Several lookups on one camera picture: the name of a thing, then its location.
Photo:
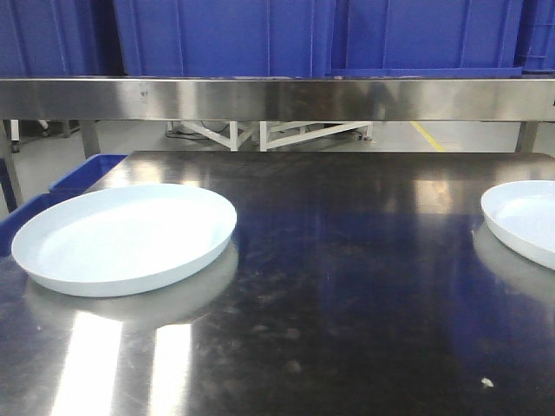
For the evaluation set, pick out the white round plate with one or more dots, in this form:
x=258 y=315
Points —
x=126 y=240
x=521 y=215

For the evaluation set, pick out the steel shelf leg left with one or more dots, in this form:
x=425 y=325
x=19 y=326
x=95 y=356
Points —
x=90 y=138

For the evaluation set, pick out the steel shelf leg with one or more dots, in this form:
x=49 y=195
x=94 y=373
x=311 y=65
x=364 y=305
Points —
x=528 y=131
x=90 y=138

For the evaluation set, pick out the steel shelf leg right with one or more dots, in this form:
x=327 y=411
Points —
x=528 y=131

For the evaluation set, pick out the right blue plastic crate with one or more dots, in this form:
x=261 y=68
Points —
x=468 y=39

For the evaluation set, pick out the blue plastic crate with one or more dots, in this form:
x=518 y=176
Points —
x=468 y=39
x=59 y=39
x=225 y=38

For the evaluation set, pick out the blue bin beside table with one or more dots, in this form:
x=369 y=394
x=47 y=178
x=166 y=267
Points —
x=73 y=184

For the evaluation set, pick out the middle blue plastic crate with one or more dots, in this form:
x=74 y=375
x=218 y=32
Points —
x=225 y=38

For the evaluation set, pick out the left blue plastic crate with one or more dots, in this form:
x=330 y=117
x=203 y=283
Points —
x=59 y=39

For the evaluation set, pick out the white metal frame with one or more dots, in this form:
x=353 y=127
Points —
x=268 y=135

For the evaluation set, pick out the stainless steel shelf rail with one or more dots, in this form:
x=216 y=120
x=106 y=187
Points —
x=386 y=99

